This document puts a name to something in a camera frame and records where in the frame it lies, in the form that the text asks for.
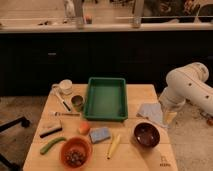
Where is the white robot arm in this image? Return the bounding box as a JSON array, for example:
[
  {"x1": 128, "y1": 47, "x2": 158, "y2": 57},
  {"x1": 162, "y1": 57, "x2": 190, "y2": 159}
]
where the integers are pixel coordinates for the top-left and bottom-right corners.
[{"x1": 159, "y1": 62, "x2": 213, "y2": 124}]

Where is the paper cup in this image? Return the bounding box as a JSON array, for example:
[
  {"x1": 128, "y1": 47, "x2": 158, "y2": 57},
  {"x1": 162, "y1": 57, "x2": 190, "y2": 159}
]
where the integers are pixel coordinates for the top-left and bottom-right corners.
[{"x1": 71, "y1": 95, "x2": 84, "y2": 112}]

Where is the white measuring cup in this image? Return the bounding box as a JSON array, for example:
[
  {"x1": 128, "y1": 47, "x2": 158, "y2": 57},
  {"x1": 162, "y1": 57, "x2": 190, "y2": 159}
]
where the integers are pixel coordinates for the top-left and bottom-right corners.
[{"x1": 52, "y1": 79, "x2": 72, "y2": 95}]

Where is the green pepper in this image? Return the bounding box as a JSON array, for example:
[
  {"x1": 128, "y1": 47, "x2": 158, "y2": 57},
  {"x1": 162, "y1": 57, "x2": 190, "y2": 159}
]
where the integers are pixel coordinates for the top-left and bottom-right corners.
[{"x1": 40, "y1": 137, "x2": 67, "y2": 155}]

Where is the green plastic tray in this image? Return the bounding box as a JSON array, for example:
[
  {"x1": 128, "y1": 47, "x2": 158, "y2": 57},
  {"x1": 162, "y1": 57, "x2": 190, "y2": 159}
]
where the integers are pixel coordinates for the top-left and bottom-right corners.
[{"x1": 83, "y1": 77, "x2": 128, "y2": 122}]

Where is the orange toy fruit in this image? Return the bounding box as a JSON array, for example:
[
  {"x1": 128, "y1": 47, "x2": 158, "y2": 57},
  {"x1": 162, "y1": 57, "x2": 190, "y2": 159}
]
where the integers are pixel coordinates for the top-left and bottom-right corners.
[{"x1": 78, "y1": 121, "x2": 90, "y2": 135}]

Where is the blue sponge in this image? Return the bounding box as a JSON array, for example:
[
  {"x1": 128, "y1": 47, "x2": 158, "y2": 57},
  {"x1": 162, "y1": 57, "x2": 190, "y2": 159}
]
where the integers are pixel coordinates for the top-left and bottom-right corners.
[{"x1": 89, "y1": 127, "x2": 111, "y2": 143}]

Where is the black white marker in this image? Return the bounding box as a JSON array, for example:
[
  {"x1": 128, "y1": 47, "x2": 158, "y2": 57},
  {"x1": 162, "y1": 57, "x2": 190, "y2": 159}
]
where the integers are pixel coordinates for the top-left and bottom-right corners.
[{"x1": 53, "y1": 89, "x2": 71, "y2": 112}]

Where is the grey blue cloth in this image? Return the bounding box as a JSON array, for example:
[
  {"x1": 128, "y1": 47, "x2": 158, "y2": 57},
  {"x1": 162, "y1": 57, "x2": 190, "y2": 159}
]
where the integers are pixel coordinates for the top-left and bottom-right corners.
[{"x1": 137, "y1": 103, "x2": 168, "y2": 128}]

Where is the small brush tool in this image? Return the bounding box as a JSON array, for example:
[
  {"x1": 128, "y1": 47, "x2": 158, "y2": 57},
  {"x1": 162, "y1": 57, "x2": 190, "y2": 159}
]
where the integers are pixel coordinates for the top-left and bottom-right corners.
[{"x1": 49, "y1": 112, "x2": 80, "y2": 116}]

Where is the dark brown bowl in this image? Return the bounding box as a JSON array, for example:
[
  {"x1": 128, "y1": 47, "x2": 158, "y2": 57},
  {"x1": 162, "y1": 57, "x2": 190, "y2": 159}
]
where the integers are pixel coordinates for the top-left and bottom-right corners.
[{"x1": 134, "y1": 122, "x2": 160, "y2": 148}]

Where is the orange bowl with nuts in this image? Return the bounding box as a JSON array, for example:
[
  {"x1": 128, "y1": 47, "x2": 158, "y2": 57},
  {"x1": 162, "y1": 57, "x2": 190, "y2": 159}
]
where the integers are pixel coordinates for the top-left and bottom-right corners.
[{"x1": 59, "y1": 137, "x2": 93, "y2": 171}]

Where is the dark cabinet counter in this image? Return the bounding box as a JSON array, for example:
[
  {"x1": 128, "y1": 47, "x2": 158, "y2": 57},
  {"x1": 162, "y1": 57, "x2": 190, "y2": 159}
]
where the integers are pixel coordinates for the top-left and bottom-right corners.
[{"x1": 0, "y1": 26, "x2": 213, "y2": 96}]

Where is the black office chair base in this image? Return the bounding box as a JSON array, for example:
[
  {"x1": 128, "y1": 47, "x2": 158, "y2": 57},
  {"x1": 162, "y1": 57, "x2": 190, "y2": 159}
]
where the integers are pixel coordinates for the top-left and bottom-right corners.
[{"x1": 0, "y1": 116, "x2": 31, "y2": 171}]

